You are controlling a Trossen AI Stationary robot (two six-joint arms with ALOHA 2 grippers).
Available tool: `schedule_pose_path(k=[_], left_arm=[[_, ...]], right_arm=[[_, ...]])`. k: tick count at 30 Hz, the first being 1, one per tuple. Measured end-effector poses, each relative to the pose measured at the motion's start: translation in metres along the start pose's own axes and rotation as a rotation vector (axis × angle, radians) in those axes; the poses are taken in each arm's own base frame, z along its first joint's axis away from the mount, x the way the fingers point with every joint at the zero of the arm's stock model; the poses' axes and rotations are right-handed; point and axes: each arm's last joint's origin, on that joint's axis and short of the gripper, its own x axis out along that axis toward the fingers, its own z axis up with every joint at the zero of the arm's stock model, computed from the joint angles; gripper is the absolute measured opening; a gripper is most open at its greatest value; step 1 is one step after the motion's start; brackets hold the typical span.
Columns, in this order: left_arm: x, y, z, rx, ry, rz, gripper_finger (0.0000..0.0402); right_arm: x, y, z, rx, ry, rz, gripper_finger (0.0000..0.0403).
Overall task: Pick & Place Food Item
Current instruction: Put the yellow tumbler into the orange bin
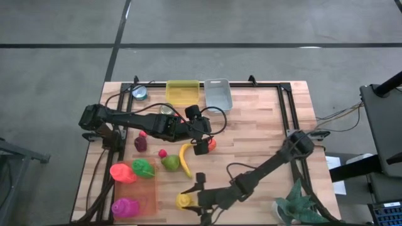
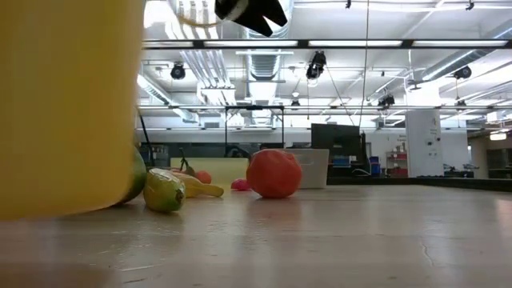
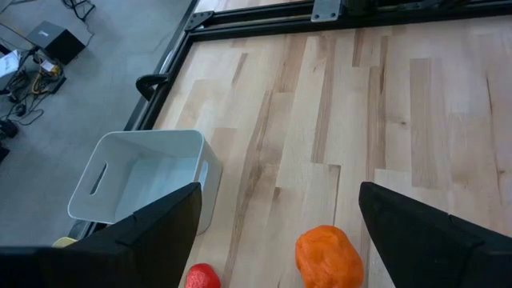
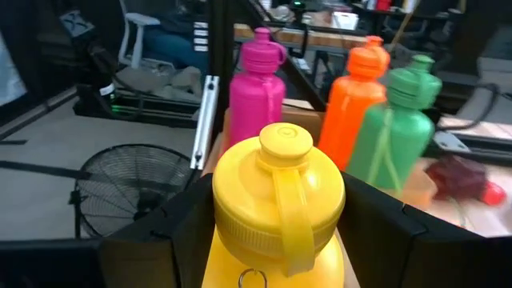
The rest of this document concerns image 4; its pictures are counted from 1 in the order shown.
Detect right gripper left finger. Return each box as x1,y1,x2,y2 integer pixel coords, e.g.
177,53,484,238
99,173,218,288

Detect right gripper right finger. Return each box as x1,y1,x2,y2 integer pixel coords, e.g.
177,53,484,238
337,171,428,288

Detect yellow plastic squeeze bottle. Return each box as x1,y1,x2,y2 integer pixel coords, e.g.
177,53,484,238
201,121,347,288

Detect green plastic squeeze bottle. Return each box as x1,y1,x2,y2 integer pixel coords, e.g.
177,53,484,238
345,54,443,198

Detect orange plastic squeeze bottle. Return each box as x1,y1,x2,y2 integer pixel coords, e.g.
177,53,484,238
317,35,391,171

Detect pink plastic squeeze bottle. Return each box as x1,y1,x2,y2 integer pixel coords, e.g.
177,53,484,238
228,26,289,155

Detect black floor fan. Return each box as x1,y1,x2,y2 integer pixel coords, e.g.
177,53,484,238
72,142,194,241

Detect translucent orange plastic tray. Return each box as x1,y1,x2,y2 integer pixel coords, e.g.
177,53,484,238
218,98,439,210

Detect dark purple toy grapes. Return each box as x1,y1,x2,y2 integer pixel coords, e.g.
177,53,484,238
425,154,490,202

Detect red toy strawberry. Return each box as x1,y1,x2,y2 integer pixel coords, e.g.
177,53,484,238
481,181,507,207

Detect black device with green light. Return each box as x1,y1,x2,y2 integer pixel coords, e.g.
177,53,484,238
58,9,202,130

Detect person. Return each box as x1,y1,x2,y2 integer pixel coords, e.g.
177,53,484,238
141,0,211,75

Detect white office chair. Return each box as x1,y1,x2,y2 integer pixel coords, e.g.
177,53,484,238
117,11,178,71

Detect wooden background table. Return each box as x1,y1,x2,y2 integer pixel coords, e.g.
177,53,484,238
233,21,371,51

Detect silver frame bracket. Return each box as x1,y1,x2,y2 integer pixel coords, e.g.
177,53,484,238
189,74,221,171

